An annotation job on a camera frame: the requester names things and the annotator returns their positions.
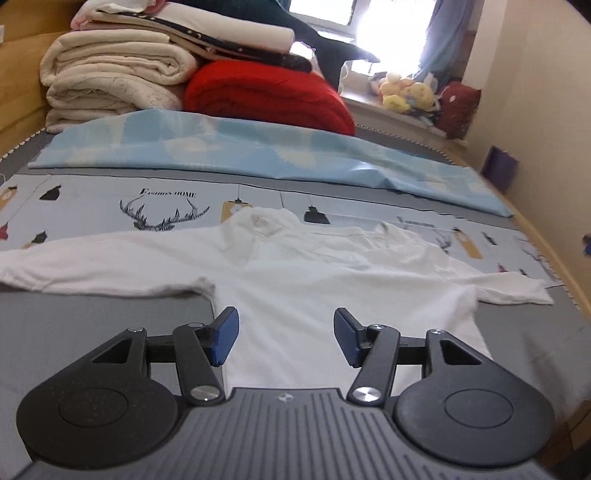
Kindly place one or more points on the dark red cushion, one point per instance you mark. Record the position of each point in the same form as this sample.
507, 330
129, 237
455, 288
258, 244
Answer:
459, 104

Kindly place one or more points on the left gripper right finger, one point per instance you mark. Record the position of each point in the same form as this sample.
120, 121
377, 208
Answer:
373, 350

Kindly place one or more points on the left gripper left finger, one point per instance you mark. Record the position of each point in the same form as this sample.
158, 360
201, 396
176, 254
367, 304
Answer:
200, 348

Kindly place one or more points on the dark teal shark plush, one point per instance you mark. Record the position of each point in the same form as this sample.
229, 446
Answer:
331, 54

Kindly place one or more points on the light blue patterned quilt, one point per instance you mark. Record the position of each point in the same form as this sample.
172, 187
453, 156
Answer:
173, 140

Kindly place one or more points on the blue curtain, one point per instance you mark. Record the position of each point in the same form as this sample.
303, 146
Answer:
445, 34

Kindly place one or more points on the white folded bedding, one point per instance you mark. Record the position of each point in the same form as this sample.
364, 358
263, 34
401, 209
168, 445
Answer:
204, 33

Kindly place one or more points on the red folded comforter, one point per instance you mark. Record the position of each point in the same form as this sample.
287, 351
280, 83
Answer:
258, 92

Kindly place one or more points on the cream folded blanket stack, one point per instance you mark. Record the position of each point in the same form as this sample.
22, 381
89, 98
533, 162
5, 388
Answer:
95, 74

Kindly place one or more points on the yellow plush toys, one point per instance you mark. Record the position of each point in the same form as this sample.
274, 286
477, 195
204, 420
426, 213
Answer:
407, 96

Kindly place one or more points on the purple box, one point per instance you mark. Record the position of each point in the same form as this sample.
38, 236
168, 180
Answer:
500, 168

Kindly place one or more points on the white long-sleeve shirt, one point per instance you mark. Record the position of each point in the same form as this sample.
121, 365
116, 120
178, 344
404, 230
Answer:
286, 279

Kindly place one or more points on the wooden headboard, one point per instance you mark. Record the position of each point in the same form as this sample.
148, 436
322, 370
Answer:
30, 27

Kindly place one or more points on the deer print bed sheet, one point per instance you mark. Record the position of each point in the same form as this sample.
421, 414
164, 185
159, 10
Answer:
39, 208

